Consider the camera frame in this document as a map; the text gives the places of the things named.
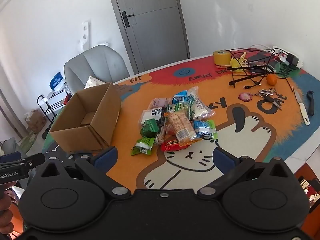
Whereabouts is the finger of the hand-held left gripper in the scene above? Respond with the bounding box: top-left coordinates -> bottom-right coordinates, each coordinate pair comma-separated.
15,153 -> 46,171

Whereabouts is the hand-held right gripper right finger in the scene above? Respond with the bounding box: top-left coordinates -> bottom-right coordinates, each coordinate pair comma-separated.
197,147 -> 298,200

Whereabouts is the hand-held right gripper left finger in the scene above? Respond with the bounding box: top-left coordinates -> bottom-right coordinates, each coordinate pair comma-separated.
32,146 -> 132,200

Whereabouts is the blue and green snack packet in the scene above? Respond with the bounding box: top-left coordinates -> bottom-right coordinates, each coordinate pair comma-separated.
194,119 -> 218,140

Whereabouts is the light green snack packet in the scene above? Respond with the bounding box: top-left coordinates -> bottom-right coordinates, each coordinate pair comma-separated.
130,137 -> 156,156

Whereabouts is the red snack packet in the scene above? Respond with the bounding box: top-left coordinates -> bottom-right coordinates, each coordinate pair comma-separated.
160,136 -> 198,152

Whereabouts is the dark green snack packet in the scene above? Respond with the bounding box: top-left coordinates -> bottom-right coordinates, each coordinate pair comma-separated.
139,119 -> 160,138

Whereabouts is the clear orange biscuit packet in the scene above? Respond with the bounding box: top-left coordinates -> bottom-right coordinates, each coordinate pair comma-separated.
166,112 -> 203,143

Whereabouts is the long clear cream snack packet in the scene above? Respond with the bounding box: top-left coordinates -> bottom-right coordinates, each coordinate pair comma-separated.
187,86 -> 217,121

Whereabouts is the black and white snack packet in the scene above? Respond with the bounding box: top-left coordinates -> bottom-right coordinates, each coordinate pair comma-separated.
139,107 -> 167,128

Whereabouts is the green and white snack packet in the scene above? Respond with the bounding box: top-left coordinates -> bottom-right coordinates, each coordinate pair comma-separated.
167,102 -> 194,116

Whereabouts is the blue and white snack packet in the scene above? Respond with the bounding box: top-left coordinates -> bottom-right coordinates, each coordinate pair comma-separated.
172,90 -> 193,103

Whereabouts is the pink snack packet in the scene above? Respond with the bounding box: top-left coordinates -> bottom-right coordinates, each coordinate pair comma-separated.
151,97 -> 171,110

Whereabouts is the person's left hand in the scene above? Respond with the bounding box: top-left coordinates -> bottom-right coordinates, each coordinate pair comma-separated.
0,180 -> 15,240

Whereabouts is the green floor mat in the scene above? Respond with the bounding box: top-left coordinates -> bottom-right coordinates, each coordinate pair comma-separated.
19,131 -> 40,153

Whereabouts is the brown cardboard box with print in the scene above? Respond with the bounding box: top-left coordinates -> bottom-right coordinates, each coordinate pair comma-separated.
24,109 -> 47,133

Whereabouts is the orange stool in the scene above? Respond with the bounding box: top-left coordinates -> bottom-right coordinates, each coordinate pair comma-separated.
10,202 -> 25,240

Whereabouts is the black shoe rack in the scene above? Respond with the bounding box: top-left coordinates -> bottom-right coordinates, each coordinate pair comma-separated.
37,90 -> 72,125

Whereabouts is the white spotted cushion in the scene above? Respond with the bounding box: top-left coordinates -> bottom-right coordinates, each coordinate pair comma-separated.
84,75 -> 105,89

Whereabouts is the bunch of keys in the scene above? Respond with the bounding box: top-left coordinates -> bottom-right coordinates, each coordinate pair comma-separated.
255,87 -> 283,111

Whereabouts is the blue and white plastic bag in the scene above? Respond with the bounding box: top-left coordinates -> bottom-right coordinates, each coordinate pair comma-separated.
49,72 -> 66,92

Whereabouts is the black folding stand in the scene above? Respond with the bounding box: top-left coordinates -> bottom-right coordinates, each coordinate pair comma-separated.
226,65 -> 270,88

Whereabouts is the dark printed box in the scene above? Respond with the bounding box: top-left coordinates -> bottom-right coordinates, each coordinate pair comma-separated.
299,176 -> 320,207

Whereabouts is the grey upholstered chair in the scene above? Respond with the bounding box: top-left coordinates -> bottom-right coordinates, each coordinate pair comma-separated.
64,44 -> 130,98

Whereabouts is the yellow plastic bag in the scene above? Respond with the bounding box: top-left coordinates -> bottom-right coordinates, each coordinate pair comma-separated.
230,52 -> 248,72

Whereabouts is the yellow tape roll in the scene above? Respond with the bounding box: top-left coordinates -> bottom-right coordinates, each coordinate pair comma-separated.
213,50 -> 232,66

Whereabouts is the black peeler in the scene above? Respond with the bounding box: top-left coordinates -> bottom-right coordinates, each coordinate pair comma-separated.
306,90 -> 316,117

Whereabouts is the black power adapter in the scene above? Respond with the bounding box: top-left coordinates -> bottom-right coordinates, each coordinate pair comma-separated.
285,52 -> 300,67

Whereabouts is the white power strip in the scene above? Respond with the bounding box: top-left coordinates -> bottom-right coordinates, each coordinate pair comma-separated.
272,45 -> 304,68

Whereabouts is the white foam piece with holes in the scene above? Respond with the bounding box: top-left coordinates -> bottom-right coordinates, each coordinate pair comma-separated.
78,21 -> 90,53

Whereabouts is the grey door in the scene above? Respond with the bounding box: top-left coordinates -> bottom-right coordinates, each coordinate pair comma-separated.
105,0 -> 190,75

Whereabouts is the pink keychain charm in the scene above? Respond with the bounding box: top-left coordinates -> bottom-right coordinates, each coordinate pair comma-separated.
238,92 -> 254,102

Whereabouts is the black charging cable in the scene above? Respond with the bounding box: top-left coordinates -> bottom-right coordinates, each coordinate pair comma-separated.
244,75 -> 263,90

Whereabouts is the white-handled knife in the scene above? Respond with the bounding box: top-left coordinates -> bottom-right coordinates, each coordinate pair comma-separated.
294,89 -> 311,126

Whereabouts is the black door handle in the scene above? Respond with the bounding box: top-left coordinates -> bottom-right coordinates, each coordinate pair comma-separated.
122,11 -> 135,28

